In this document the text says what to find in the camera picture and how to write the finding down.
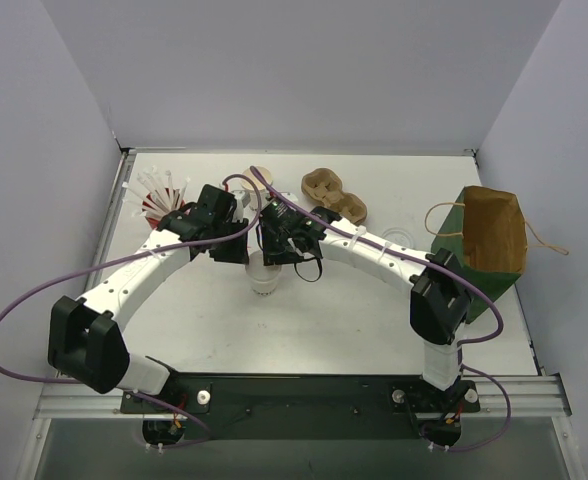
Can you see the green paper takeout bag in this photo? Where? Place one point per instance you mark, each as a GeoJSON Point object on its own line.
{"type": "Point", "coordinates": [488, 232]}

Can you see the aluminium frame rail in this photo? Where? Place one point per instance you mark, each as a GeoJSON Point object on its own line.
{"type": "Point", "coordinates": [530, 396]}

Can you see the white wrapped straws bundle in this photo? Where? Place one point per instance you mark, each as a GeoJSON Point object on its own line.
{"type": "Point", "coordinates": [153, 180]}

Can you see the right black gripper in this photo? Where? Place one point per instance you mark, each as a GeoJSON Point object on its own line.
{"type": "Point", "coordinates": [275, 248]}

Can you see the brown pulp cup carrier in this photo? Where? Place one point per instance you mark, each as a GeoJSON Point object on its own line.
{"type": "Point", "coordinates": [323, 187]}

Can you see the clear plastic cup lid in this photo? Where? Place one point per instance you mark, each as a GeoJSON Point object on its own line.
{"type": "Point", "coordinates": [399, 236]}

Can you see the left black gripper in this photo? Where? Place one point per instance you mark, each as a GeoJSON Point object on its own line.
{"type": "Point", "coordinates": [230, 250]}

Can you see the red straw holder cup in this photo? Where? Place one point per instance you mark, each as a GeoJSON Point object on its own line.
{"type": "Point", "coordinates": [157, 205]}

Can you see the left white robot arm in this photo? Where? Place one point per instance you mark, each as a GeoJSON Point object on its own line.
{"type": "Point", "coordinates": [86, 334]}

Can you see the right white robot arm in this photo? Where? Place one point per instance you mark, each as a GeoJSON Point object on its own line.
{"type": "Point", "coordinates": [438, 304]}

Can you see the white paper coffee cup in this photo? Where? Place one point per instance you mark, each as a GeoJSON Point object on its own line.
{"type": "Point", "coordinates": [263, 279]}

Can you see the stacked white paper cups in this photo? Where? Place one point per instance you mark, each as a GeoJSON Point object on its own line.
{"type": "Point", "coordinates": [255, 182]}

